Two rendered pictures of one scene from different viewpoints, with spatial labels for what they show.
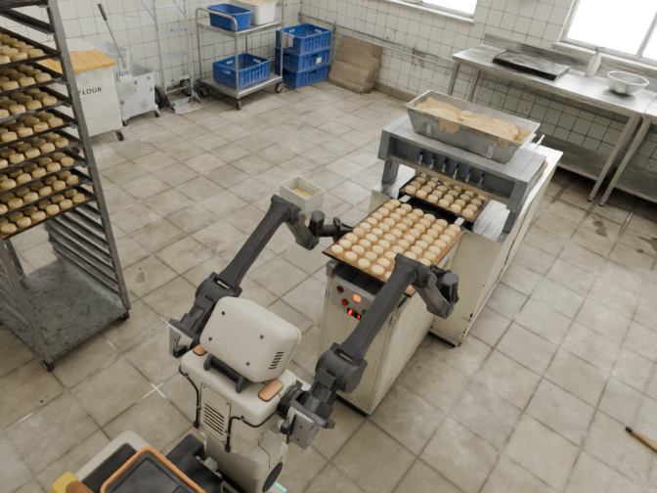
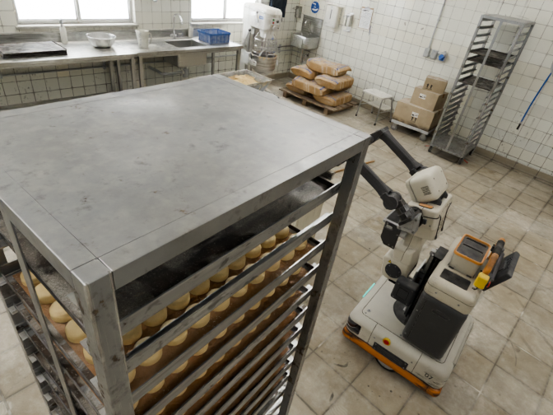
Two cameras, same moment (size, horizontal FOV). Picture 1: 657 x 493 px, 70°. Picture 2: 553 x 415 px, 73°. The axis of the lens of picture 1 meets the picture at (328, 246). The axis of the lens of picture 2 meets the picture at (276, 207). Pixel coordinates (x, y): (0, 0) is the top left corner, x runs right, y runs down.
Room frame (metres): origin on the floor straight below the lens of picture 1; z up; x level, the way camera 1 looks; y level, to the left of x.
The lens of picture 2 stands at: (1.46, 2.09, 2.12)
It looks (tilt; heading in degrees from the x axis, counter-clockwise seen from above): 34 degrees down; 274
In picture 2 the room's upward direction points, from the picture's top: 9 degrees clockwise
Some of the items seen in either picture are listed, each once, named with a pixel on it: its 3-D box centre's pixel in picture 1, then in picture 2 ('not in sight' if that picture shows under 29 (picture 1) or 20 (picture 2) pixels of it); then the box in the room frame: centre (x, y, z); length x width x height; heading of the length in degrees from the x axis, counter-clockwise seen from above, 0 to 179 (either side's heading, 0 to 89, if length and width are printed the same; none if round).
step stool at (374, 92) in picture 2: not in sight; (377, 105); (0.53, -4.20, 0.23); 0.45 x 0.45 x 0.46; 47
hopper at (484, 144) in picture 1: (467, 128); (232, 88); (2.11, -0.58, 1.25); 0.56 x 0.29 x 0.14; 60
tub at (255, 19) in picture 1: (251, 9); not in sight; (5.47, 1.13, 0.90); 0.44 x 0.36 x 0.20; 64
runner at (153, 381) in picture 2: not in sight; (244, 301); (1.53, 1.55, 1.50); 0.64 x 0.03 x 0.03; 60
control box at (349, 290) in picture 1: (358, 303); not in sight; (1.36, -0.15, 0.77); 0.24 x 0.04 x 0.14; 60
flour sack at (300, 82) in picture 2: not in sight; (313, 85); (1.64, -4.38, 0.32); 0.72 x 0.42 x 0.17; 149
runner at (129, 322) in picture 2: not in sight; (252, 236); (1.53, 1.55, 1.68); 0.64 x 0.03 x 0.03; 60
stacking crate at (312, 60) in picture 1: (302, 56); not in sight; (6.05, 0.61, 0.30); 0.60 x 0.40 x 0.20; 145
